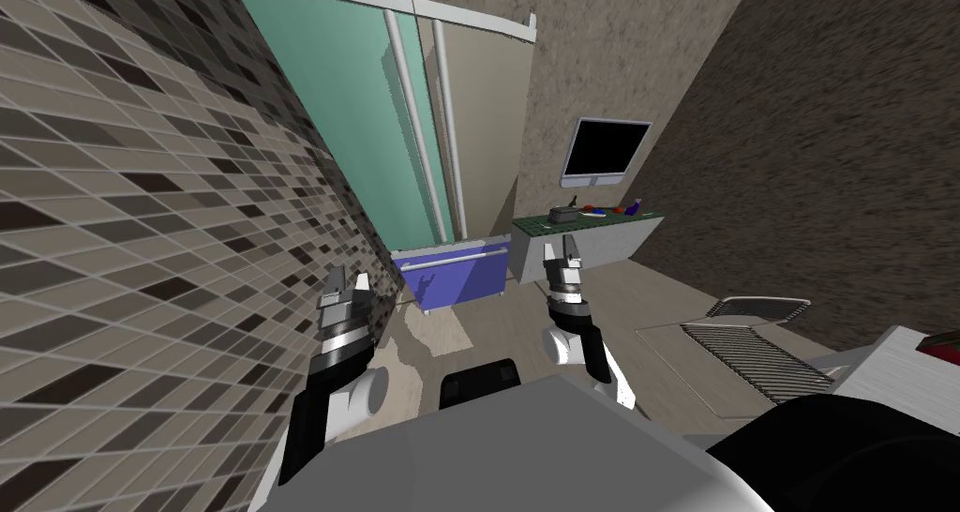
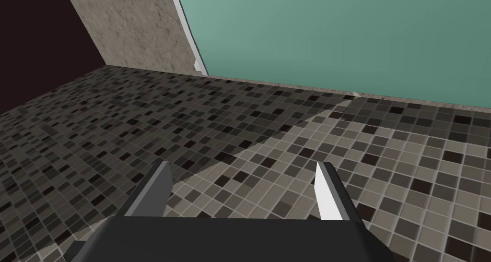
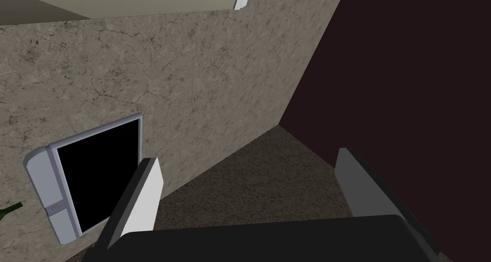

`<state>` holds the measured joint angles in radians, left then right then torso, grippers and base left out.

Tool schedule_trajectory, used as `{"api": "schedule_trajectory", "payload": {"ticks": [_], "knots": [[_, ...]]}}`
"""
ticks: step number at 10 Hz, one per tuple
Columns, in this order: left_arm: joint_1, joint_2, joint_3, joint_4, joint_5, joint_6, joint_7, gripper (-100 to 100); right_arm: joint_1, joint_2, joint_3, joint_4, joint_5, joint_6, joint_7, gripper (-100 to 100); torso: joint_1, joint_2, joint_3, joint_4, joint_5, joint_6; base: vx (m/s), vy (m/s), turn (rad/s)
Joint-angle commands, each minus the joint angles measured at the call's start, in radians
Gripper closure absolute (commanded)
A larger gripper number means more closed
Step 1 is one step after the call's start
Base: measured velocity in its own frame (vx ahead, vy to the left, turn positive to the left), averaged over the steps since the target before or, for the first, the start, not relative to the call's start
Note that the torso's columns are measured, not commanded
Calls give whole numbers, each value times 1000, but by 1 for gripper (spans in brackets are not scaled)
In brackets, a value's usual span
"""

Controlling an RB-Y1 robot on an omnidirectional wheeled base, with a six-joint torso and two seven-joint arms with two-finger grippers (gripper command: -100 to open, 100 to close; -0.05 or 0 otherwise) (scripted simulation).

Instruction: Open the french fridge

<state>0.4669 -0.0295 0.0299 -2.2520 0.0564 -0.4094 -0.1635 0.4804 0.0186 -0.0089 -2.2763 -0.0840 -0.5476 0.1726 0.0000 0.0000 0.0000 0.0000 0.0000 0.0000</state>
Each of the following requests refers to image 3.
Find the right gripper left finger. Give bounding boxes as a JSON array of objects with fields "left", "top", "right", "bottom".
[{"left": 94, "top": 157, "right": 164, "bottom": 250}]

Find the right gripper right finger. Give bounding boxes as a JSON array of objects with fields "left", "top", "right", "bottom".
[{"left": 334, "top": 147, "right": 442, "bottom": 255}]

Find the grey microwave with black door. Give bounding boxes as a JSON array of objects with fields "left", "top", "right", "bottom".
[{"left": 23, "top": 114, "right": 144, "bottom": 245}]

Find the dark green bottle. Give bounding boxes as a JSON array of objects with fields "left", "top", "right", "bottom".
[{"left": 0, "top": 202, "right": 23, "bottom": 220}]

